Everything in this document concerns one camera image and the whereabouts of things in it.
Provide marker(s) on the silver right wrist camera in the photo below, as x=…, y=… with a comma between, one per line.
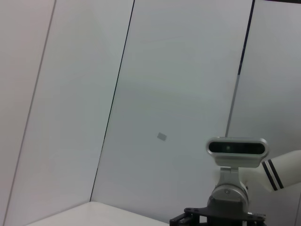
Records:
x=236, y=148

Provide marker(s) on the white and silver right arm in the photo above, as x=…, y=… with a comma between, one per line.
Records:
x=287, y=169

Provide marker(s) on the small grey wall sticker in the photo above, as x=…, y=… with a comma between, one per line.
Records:
x=161, y=136

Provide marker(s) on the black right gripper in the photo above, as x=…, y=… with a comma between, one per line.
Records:
x=223, y=217

